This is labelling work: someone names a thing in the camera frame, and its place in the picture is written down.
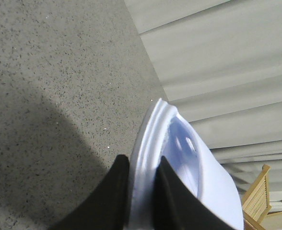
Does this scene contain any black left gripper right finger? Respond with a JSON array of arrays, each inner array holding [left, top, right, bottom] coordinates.
[[153, 156, 232, 230]]

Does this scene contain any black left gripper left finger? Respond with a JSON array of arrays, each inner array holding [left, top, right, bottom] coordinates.
[[50, 154, 129, 230]]

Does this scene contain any light blue slipper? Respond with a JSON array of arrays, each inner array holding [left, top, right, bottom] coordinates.
[[126, 99, 244, 230]]

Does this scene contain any beige pleated curtain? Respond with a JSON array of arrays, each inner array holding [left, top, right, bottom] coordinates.
[[125, 0, 282, 209]]

